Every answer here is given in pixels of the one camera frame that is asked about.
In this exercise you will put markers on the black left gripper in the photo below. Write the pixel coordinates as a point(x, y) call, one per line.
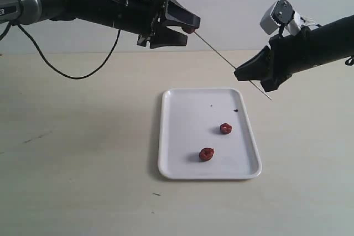
point(141, 17)

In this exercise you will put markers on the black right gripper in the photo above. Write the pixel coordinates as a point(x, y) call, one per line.
point(288, 57)

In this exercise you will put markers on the thin metal skewer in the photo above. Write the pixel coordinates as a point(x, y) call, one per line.
point(229, 63)

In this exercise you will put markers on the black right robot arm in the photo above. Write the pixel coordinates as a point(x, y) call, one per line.
point(330, 42)

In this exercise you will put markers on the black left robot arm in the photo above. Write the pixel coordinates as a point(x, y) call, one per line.
point(27, 12)

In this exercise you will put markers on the white rectangular plastic tray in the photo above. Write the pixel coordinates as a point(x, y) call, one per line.
point(190, 121)

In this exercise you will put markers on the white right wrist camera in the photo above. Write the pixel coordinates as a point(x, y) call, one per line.
point(281, 15)

